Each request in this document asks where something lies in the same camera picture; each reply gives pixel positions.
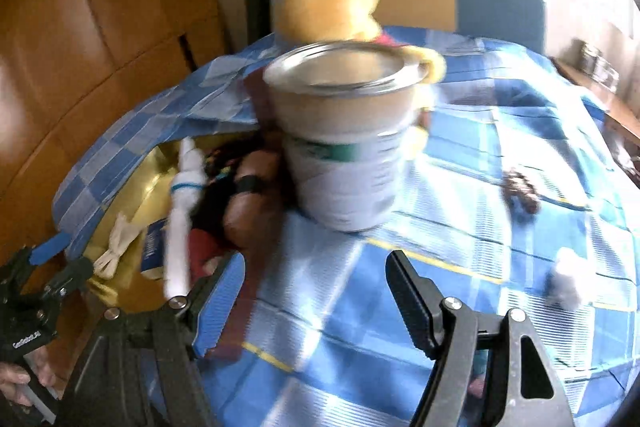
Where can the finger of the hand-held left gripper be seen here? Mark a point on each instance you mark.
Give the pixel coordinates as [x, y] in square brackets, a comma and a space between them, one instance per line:
[50, 248]
[72, 274]

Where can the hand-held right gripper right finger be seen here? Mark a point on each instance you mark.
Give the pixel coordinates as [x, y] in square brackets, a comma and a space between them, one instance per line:
[412, 302]

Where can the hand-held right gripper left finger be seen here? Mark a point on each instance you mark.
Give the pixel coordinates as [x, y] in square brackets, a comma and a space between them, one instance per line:
[220, 302]

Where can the white rabbit plush toy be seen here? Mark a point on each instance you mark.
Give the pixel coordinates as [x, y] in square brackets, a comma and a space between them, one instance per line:
[177, 237]

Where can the person's left hand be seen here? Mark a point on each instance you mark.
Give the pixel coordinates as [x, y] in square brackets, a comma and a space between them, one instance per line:
[15, 382]

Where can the white tied cloth bow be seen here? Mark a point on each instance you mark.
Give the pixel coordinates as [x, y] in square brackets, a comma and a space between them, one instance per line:
[112, 249]

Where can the blue checkered bed sheet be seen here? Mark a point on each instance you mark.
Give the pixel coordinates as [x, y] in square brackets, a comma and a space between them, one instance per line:
[450, 232]

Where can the yellow tray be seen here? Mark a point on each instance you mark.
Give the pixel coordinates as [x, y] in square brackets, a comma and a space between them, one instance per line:
[135, 197]

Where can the brown doll with black hair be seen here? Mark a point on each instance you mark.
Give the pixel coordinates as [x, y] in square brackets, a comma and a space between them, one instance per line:
[250, 207]

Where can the open metal tin can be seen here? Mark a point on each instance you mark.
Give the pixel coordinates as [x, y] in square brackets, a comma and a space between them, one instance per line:
[350, 177]

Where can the brown braided toy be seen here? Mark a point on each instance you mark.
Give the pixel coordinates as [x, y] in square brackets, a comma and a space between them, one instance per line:
[522, 192]

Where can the white fluffy toy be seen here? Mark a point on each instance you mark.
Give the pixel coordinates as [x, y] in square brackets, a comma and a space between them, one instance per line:
[567, 282]

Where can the wooden wardrobe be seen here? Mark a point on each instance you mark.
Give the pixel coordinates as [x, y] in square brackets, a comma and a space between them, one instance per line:
[100, 32]

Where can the wooden desk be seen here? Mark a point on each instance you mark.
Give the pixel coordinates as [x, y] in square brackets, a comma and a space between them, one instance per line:
[615, 112]

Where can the clear containers on desk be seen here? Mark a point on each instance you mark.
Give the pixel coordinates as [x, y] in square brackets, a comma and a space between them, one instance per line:
[597, 64]

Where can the yellow giraffe plush toy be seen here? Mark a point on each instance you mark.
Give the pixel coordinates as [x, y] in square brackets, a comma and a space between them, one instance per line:
[320, 7]

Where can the blue and tan headboard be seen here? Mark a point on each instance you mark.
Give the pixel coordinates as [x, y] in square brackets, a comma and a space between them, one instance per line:
[500, 2]

